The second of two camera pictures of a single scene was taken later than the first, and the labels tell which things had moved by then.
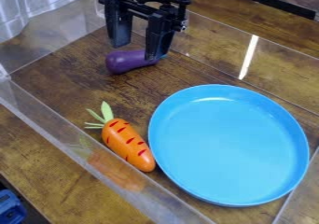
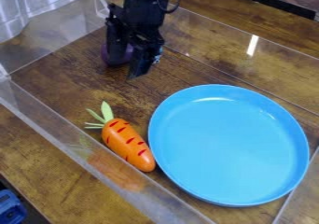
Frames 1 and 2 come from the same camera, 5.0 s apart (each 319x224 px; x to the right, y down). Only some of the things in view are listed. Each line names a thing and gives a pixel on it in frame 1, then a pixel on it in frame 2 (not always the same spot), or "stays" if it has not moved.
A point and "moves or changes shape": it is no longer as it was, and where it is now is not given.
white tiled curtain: x=24 y=1 stays
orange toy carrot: x=123 y=138 stays
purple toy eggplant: x=123 y=60 moves or changes shape
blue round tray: x=229 y=143 stays
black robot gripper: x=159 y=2 -> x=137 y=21
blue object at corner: x=12 y=210 stays
